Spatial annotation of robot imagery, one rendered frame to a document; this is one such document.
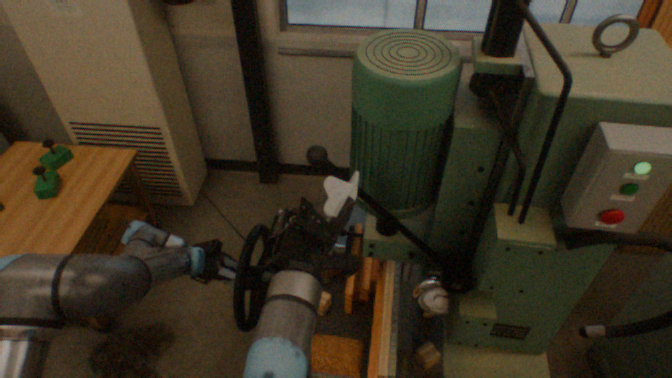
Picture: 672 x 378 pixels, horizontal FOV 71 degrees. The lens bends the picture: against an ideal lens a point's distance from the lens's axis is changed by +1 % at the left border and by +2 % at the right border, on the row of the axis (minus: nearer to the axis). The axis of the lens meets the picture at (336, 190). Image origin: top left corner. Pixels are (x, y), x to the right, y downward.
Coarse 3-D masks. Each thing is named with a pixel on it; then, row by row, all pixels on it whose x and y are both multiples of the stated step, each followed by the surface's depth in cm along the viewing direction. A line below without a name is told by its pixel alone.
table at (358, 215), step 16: (352, 224) 128; (336, 288) 114; (336, 304) 110; (352, 304) 110; (368, 304) 110; (320, 320) 108; (336, 320) 108; (352, 320) 108; (368, 320) 108; (336, 336) 105; (352, 336) 105; (368, 336) 105; (368, 352) 102
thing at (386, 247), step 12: (372, 228) 105; (420, 228) 105; (372, 240) 103; (384, 240) 103; (396, 240) 103; (408, 240) 103; (372, 252) 106; (384, 252) 105; (396, 252) 105; (420, 252) 103
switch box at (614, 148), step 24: (600, 144) 64; (624, 144) 62; (648, 144) 62; (576, 168) 71; (600, 168) 64; (624, 168) 63; (576, 192) 70; (600, 192) 66; (648, 192) 65; (576, 216) 71; (600, 216) 70
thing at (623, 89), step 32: (576, 32) 75; (608, 32) 75; (640, 32) 75; (544, 64) 68; (576, 64) 68; (608, 64) 68; (640, 64) 68; (544, 96) 64; (576, 96) 63; (608, 96) 63; (640, 96) 63; (544, 128) 68; (576, 128) 67; (512, 160) 74; (576, 160) 71; (512, 192) 77; (544, 192) 76; (576, 256) 86; (544, 288) 94; (576, 288) 92; (512, 320) 103; (544, 320) 102
